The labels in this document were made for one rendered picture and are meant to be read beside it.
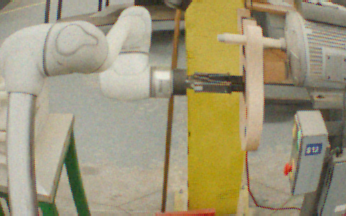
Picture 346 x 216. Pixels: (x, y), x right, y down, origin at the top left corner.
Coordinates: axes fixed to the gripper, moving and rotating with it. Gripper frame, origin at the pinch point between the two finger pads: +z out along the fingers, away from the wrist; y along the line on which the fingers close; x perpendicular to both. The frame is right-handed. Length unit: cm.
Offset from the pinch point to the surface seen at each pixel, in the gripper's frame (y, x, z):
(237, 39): 9.9, 15.5, -2.0
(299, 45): 20.8, 18.3, 17.4
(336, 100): 18.4, 1.3, 33.9
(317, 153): 41.1, -7.5, 21.3
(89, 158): -163, -91, -78
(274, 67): -207, -42, 42
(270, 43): 10.0, 15.5, 8.6
